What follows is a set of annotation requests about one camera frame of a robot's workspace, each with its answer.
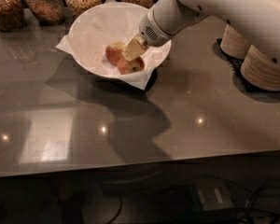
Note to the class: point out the rear stack paper bowls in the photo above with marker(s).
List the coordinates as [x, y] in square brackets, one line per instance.
[234, 44]

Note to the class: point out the left red apple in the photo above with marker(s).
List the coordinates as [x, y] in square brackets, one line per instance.
[113, 52]

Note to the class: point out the red apple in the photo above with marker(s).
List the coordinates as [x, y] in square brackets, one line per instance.
[133, 66]
[113, 52]

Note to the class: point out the far left glass cereal jar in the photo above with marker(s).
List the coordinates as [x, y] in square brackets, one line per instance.
[11, 15]

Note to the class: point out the white paper liner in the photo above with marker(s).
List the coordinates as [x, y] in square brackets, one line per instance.
[109, 25]

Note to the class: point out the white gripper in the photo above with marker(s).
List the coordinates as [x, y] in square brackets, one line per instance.
[153, 32]

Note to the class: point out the dark box under table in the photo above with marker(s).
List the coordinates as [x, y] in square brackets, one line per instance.
[207, 197]

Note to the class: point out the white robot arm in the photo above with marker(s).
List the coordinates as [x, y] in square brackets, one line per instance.
[256, 20]

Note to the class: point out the right red apple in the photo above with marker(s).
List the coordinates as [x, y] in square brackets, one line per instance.
[133, 66]

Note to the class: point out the black rubber mat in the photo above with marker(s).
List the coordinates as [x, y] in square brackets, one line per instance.
[240, 82]

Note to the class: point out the white bowl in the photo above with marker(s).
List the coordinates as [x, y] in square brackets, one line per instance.
[93, 53]

